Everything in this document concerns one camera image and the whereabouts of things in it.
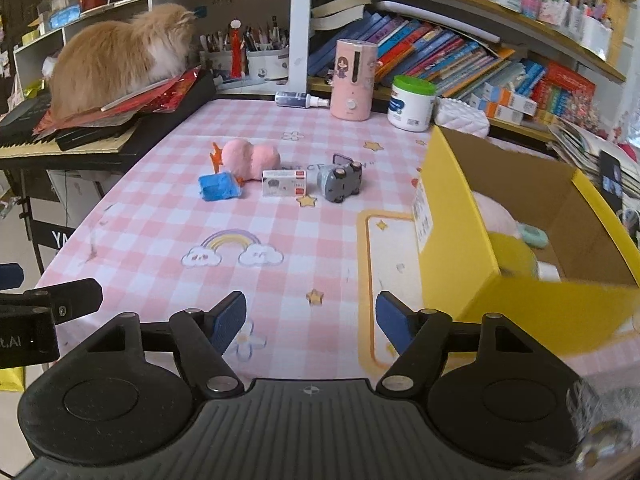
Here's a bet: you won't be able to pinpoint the yellow cardboard box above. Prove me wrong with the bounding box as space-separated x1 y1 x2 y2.
412 128 639 354

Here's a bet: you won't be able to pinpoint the pink pig plush toy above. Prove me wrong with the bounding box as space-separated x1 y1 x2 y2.
472 192 522 240

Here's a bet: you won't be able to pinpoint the black smartphone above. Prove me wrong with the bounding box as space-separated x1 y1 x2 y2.
599 151 624 214

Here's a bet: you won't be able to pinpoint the white red small box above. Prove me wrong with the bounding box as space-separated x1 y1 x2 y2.
262 169 307 197

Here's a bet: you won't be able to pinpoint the white jar green lid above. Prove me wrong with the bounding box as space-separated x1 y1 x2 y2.
387 75 436 132

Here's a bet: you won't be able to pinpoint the yellow plastic bag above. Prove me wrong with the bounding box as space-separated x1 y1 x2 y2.
0 366 26 392

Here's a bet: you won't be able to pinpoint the white charger cube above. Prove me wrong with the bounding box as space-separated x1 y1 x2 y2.
537 261 561 282

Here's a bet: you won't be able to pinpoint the blue packet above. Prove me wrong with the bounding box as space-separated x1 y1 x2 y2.
198 172 242 202

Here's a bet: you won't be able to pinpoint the grey toy car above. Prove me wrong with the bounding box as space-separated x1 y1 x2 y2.
317 154 363 204

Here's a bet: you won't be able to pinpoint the orange white medicine boxes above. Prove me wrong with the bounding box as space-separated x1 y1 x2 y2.
469 84 537 126

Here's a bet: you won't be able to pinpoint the black electronic keyboard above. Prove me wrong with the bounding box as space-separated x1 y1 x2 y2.
1 70 216 171

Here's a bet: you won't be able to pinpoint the yellow tape roll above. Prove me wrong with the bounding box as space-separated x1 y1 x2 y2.
488 232 538 278

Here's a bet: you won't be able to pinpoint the row of leaning books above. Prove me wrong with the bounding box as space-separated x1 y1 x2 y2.
307 8 599 116

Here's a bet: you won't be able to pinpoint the pink humidifier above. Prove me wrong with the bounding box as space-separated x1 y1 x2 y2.
330 39 378 122

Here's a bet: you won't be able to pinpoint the stack of papers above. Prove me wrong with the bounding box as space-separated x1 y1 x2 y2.
548 120 639 198

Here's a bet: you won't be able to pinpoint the red foil packets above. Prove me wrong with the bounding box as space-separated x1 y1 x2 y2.
32 66 205 136

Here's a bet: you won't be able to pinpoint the small spray bottle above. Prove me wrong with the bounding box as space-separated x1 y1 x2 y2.
274 91 330 108

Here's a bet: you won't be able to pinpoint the pink heart plush toy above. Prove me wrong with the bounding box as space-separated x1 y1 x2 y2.
209 139 281 183

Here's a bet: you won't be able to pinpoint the mint green utility knife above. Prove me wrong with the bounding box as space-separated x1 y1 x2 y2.
516 222 549 249

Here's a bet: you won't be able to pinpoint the white quilted purse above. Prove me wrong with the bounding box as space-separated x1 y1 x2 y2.
434 98 490 139

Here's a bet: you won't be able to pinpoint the white pen holder cups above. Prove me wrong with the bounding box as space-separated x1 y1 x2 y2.
198 49 288 80

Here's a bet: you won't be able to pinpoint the orange fluffy cat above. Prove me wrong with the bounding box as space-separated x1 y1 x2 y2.
49 3 195 120

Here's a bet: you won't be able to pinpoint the pink checkered tablecloth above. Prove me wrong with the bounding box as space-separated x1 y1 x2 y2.
37 97 640 391

